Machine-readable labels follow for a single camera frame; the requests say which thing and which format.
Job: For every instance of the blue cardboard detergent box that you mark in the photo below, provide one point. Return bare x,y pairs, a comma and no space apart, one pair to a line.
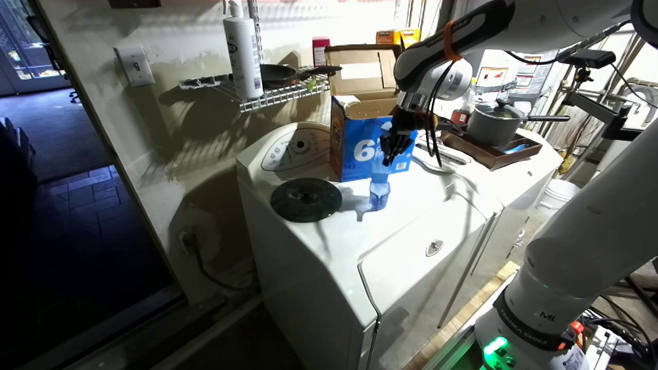
355,165

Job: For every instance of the white wall outlet plate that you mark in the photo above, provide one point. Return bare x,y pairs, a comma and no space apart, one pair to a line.
134,67

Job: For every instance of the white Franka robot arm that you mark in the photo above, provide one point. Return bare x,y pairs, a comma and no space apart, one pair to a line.
603,227

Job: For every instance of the green lit device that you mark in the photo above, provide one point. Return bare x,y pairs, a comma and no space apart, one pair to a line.
496,352

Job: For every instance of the white washing machine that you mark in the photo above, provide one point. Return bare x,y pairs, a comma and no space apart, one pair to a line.
320,273

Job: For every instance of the pink container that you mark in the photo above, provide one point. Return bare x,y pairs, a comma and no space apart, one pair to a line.
319,51

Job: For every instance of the grey metal pot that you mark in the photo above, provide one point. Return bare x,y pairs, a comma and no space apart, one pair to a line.
494,125

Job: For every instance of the tall white bottle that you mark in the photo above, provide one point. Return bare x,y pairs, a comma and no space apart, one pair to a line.
243,53

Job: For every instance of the black frying pan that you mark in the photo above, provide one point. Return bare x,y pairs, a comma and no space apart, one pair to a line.
277,75

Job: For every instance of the dark green round lid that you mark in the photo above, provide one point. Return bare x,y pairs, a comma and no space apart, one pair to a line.
305,199

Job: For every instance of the dark translucent blue scoop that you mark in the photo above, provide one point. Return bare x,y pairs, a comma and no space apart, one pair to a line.
363,207

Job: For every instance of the yellow box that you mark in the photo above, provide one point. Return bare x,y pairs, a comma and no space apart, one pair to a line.
404,38

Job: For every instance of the brown wooden tray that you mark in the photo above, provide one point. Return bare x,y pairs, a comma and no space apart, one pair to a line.
480,157

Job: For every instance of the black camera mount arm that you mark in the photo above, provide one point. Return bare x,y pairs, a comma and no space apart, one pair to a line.
603,113

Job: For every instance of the wooden mounting board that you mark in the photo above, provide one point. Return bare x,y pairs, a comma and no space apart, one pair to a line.
465,314

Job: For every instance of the metal spoon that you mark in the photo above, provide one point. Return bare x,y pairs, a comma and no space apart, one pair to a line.
453,157

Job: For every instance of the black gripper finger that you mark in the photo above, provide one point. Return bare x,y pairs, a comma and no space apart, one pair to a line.
408,147
389,148

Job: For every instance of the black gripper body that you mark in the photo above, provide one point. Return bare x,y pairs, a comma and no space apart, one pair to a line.
412,118

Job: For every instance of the white plastic bucket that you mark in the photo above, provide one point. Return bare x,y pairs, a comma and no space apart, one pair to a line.
557,197

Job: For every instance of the light blue plastic scoop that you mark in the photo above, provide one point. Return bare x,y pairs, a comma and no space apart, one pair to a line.
381,188

